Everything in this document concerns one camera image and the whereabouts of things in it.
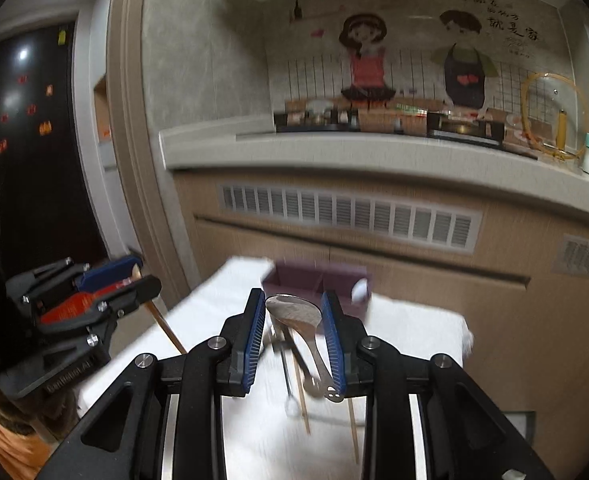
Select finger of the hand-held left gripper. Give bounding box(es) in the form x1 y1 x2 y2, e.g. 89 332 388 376
99 275 162 318
77 256 143 293

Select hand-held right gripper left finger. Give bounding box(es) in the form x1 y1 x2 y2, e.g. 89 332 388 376
37 287 266 480

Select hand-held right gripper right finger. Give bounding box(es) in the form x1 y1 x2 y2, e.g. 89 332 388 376
321 290 555 480

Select small metal spoon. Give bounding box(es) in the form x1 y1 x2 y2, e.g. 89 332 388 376
280 327 325 398

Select thin metal fork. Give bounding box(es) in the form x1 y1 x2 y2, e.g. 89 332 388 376
268 329 299 417

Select wooden spoon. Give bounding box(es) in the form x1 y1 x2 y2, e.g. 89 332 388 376
130 266 188 355

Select large metal spoon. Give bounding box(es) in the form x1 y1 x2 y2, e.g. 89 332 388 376
266 294 346 404

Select wooden chopstick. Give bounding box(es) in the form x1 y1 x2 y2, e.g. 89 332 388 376
294 357 312 435
346 397 361 465

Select purple utensil organizer box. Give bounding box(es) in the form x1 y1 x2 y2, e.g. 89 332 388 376
261 261 374 322

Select person's left forearm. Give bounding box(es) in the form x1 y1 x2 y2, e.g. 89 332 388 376
0 387 78 480

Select white cloth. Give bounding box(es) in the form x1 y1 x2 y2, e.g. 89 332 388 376
77 256 476 480

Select long white vent grille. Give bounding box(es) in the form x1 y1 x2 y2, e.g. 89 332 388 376
217 183 484 254

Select dark door with red stickers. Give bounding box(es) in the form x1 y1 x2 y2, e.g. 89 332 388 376
0 21 109 286

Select cardboard box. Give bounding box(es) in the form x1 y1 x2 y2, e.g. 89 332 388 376
93 74 118 169

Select white kitchen countertop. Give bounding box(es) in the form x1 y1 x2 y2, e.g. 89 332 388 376
158 114 589 213

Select small white vent grille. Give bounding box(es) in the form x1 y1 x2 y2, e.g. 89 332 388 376
556 233 589 279

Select glass pot lid yellow rim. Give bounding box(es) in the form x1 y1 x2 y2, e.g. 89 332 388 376
519 72 589 164

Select beige door frame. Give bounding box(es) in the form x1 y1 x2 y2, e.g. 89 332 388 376
105 0 200 306

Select cartoon wall poster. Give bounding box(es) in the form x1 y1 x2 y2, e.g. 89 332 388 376
267 0 578 150

